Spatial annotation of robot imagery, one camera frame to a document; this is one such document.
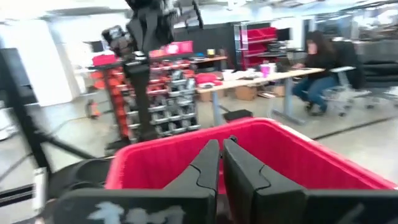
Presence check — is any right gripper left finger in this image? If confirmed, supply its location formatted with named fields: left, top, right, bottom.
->
left=54, top=139, right=221, bottom=224

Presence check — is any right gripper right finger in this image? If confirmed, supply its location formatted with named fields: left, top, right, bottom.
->
left=223, top=138, right=398, bottom=224

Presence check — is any red plastic bin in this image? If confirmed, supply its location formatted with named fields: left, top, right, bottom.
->
left=105, top=117, right=397, bottom=195

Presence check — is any storage bin rack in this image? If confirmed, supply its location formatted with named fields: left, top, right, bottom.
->
left=90, top=52, right=201, bottom=142

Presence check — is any cardboard box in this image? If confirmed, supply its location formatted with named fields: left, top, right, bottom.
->
left=234, top=85, right=257, bottom=101

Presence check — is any long wooden desk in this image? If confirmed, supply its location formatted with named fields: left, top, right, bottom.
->
left=195, top=67, right=326, bottom=126

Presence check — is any small wooden desk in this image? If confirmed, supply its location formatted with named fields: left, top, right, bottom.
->
left=189, top=55, right=228, bottom=72

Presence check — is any person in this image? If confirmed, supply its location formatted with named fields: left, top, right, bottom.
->
left=292, top=30, right=340, bottom=116

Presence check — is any metal shelf with red bins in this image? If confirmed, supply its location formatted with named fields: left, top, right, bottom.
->
left=233, top=23, right=280, bottom=71

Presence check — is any office chair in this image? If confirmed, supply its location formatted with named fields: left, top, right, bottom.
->
left=326, top=40, right=376, bottom=118

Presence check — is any black computer monitor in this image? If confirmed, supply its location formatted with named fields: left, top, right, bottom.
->
left=276, top=27, right=292, bottom=42

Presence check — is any black aluminium frame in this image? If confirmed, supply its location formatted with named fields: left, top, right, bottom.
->
left=0, top=46, right=94, bottom=215

